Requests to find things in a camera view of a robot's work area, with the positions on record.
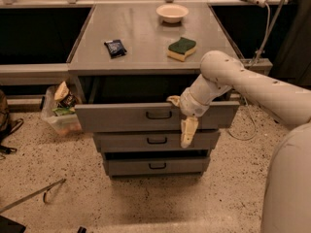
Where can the grey metal rail frame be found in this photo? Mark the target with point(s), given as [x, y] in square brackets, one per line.
[32, 70]

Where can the black object bottom left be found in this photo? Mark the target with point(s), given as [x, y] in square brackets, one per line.
[10, 226]

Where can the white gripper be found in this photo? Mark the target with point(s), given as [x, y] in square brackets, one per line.
[191, 107]

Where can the clear plastic bin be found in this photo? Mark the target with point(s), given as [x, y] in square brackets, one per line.
[62, 125]

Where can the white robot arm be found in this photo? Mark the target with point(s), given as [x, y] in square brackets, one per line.
[287, 194]

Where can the grey top drawer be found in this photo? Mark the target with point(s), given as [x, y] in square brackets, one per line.
[131, 103]

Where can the dark blue snack packet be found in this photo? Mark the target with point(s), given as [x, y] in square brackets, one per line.
[115, 48]

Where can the crumpled snack bag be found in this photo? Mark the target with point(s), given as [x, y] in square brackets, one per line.
[64, 97]

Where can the grey middle drawer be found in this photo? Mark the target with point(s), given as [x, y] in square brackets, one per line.
[154, 141]

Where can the grey bottom drawer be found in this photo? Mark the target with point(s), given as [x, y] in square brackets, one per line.
[155, 162]

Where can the grey drawer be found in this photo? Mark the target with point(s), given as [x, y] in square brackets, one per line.
[154, 141]
[155, 162]
[131, 103]

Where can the white bowl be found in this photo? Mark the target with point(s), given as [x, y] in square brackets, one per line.
[172, 13]

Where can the dark backpack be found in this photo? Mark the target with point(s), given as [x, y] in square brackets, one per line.
[7, 126]

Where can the grey drawer cabinet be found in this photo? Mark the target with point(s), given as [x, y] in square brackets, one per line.
[126, 64]

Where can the metal rod on floor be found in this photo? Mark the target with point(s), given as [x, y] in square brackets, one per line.
[31, 195]

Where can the green yellow sponge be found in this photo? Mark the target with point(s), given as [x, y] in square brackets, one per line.
[181, 49]

